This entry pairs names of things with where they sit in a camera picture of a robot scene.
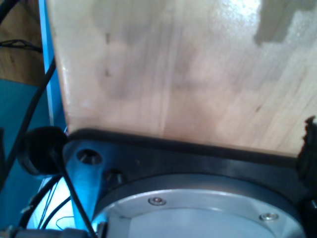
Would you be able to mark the blue sofa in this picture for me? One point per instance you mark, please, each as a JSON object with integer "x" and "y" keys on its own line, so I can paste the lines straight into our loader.
{"x": 15, "y": 111}

